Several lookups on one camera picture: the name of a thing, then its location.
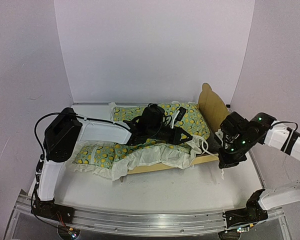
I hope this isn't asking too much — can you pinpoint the aluminium front rail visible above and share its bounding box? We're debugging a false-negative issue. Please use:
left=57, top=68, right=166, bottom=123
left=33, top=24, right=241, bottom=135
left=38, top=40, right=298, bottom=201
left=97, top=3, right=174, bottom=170
left=5, top=193, right=290, bottom=239

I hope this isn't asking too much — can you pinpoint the lemon print bed cushion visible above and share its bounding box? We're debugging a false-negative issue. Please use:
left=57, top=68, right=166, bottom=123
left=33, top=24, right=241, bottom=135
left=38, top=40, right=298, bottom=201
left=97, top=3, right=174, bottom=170
left=108, top=100, right=223, bottom=182

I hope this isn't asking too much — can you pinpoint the small lemon print pillow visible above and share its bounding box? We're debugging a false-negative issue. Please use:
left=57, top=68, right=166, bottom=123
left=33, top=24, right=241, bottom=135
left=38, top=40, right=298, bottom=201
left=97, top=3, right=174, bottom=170
left=66, top=140, right=115, bottom=179

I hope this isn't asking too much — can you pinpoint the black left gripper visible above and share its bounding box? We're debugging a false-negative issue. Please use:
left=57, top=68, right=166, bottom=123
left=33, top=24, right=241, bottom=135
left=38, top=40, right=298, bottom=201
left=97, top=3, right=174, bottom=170
left=148, top=125, right=194, bottom=146

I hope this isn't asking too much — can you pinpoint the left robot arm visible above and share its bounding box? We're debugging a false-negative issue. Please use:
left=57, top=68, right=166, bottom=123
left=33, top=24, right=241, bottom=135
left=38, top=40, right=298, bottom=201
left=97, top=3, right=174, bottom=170
left=34, top=103, right=193, bottom=219

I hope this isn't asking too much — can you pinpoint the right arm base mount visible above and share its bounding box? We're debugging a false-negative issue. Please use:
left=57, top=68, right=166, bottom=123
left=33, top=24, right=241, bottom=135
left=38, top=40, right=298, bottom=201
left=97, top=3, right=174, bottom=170
left=222, top=188, right=268, bottom=230

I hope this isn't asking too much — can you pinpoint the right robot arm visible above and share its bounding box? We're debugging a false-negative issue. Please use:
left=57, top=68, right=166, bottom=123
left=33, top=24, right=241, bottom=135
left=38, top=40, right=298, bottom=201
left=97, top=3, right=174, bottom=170
left=218, top=112, right=300, bottom=222

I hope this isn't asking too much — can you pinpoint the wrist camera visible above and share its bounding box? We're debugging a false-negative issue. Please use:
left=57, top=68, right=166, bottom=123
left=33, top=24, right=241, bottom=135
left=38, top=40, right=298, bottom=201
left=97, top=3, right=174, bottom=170
left=214, top=120, right=238, bottom=144
left=170, top=107, right=187, bottom=129

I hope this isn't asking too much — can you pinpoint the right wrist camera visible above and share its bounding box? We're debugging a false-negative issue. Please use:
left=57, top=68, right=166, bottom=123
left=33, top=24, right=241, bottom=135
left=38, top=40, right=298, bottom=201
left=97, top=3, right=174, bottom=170
left=214, top=120, right=238, bottom=144

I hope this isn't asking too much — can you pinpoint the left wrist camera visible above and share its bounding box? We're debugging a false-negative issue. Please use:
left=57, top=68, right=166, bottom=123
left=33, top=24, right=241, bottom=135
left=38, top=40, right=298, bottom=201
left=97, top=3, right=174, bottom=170
left=170, top=107, right=187, bottom=129

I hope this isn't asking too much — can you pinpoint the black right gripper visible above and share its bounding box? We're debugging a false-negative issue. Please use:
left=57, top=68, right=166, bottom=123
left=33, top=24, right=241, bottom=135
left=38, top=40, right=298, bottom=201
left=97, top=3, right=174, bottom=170
left=217, top=134, right=257, bottom=169

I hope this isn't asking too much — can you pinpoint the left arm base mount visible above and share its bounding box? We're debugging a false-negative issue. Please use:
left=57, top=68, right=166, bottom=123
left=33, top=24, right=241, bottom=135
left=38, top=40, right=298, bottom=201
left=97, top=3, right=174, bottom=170
left=31, top=199, right=75, bottom=224

